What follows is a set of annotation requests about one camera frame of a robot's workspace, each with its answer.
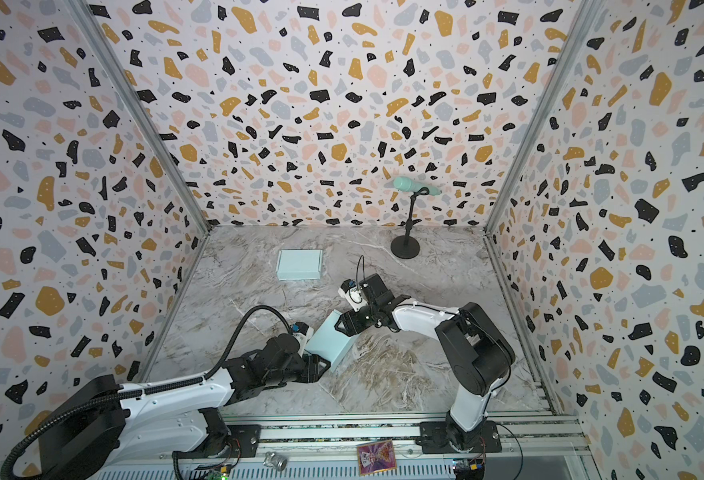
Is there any circuit board left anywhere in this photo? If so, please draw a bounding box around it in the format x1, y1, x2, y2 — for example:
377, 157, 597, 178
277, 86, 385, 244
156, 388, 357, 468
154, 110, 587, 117
203, 461, 239, 480

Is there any mint paper box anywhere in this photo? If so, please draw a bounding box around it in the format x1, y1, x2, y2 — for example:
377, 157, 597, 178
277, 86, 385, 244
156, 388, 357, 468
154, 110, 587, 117
276, 249, 323, 281
306, 310, 357, 372

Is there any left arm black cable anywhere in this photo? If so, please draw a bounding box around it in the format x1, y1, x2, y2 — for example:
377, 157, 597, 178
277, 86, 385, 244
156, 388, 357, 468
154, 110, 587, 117
0, 305, 296, 480

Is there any aluminium mounting rail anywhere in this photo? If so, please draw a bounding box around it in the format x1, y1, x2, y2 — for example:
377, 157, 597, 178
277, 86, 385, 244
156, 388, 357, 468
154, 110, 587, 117
226, 412, 601, 479

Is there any black microphone stand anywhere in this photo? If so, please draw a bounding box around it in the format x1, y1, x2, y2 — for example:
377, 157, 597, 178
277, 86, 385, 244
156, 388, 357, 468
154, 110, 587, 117
390, 187, 430, 260

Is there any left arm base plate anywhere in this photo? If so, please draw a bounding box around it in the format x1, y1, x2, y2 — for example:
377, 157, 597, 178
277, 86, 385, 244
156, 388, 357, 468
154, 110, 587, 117
204, 424, 262, 459

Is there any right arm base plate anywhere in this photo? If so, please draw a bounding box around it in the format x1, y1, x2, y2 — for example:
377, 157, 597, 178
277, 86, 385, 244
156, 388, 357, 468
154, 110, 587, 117
415, 419, 502, 455

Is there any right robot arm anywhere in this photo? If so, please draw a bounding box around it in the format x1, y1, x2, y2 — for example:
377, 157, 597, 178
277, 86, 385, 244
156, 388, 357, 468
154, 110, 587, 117
335, 274, 516, 433

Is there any circuit board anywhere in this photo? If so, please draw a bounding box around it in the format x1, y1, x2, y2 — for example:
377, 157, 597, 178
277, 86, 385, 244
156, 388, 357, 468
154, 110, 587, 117
203, 461, 239, 480
453, 456, 486, 480

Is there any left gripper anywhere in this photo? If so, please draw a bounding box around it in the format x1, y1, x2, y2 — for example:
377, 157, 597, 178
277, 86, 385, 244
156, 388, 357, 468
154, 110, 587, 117
269, 351, 336, 386

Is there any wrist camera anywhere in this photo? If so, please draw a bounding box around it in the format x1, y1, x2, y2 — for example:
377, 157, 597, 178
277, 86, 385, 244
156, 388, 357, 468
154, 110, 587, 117
338, 279, 367, 311
291, 322, 314, 339

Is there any circuit board right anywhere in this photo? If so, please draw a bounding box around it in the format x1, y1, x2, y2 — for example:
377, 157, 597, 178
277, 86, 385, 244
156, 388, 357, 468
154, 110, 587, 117
453, 456, 486, 480

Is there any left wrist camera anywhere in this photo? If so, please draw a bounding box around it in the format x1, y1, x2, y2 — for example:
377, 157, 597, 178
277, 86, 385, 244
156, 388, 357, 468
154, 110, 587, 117
291, 322, 314, 339

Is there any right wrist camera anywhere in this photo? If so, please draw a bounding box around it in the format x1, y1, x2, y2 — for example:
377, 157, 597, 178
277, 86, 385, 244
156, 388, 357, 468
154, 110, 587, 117
338, 279, 367, 311

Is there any colourful square card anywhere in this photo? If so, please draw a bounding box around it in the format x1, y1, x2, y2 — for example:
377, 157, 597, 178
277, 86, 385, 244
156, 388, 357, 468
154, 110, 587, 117
357, 440, 397, 476

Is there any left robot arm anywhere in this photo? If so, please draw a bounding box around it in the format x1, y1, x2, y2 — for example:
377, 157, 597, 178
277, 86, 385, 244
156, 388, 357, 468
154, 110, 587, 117
0, 333, 331, 479

